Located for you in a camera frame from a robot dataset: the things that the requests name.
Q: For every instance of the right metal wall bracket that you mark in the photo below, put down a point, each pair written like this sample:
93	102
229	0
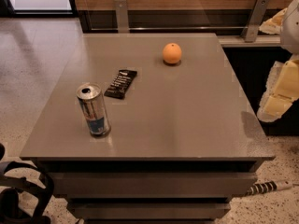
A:
251	30

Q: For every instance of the grey drawer cabinet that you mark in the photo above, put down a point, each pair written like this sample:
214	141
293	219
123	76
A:
183	142

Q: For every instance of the silver blue redbull can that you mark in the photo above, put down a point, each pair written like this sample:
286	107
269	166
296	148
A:
93	107

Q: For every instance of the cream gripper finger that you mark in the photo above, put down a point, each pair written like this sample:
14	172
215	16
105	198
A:
273	25
282	90

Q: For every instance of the metal wall bracket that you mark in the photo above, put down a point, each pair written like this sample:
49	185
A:
121	11
251	30

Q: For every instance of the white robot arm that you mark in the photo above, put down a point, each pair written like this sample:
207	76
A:
289	36

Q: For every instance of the black snack bar wrapper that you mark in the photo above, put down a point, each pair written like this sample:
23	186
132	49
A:
120	84

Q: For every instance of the left metal wall bracket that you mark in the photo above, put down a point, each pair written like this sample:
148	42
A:
121	11

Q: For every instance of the orange fruit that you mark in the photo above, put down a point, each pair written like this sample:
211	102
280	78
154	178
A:
172	53

